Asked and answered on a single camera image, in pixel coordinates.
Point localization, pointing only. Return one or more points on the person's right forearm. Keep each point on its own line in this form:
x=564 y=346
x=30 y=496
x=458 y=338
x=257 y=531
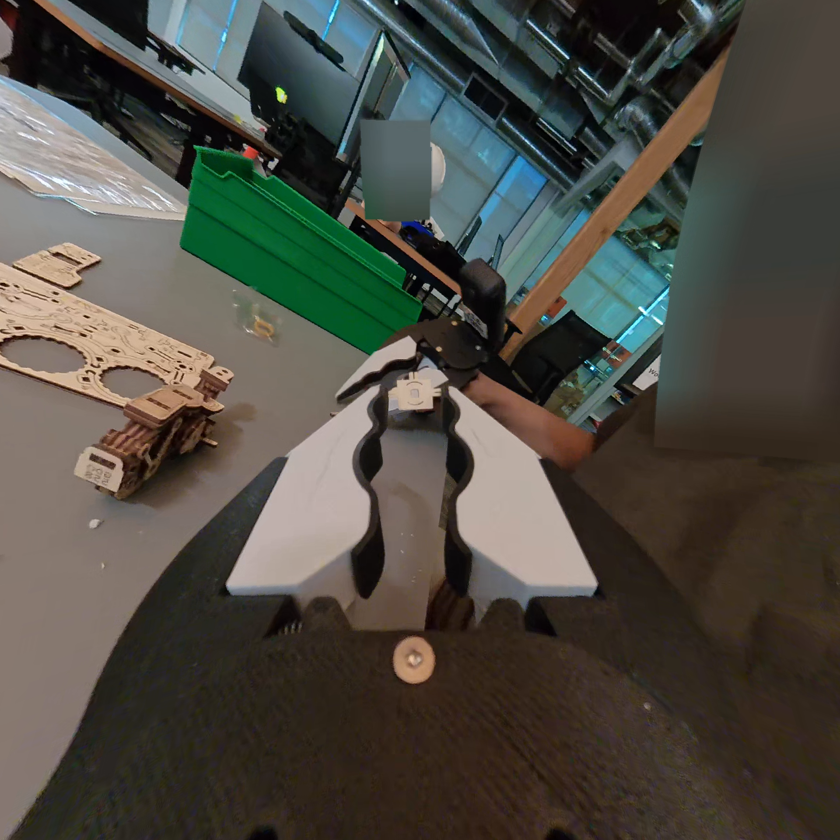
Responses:
x=538 y=426

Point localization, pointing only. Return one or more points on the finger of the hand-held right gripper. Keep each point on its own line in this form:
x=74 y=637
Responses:
x=384 y=364

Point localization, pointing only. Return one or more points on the wood edged table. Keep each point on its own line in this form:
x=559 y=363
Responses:
x=118 y=33

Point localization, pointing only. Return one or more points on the silver ventilation pipes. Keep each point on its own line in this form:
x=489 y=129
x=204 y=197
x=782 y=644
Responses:
x=459 y=26

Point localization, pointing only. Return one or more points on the small wooden puzzle piece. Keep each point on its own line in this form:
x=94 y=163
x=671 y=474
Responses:
x=415 y=394

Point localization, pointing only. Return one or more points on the black office chair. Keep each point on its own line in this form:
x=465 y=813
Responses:
x=558 y=348

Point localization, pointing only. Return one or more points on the wooden motorcycle model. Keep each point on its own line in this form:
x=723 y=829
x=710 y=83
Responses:
x=157 y=426

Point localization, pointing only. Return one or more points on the small wooden puzzle sheet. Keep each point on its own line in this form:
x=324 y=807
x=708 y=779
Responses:
x=59 y=262

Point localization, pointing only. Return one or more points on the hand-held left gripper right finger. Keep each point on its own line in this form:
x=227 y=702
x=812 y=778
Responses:
x=518 y=518

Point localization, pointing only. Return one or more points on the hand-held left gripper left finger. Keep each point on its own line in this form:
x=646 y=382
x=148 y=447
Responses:
x=308 y=512

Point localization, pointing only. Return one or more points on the black monitor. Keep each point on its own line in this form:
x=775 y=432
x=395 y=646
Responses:
x=295 y=79

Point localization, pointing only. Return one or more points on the green plastic bin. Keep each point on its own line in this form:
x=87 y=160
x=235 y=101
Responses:
x=282 y=262

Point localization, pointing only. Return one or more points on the grey desk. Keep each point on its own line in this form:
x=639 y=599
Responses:
x=197 y=492

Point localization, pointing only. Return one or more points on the small clear plastic bag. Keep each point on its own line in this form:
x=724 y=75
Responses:
x=257 y=318

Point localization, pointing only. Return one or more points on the wooden puzzle sheet round holes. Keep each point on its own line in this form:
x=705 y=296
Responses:
x=65 y=321

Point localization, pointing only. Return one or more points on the clear plastic wrapping sheet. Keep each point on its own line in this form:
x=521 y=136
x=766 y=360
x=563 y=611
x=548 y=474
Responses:
x=65 y=157

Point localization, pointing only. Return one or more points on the wooden beam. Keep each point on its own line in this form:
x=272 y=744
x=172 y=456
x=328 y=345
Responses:
x=623 y=197

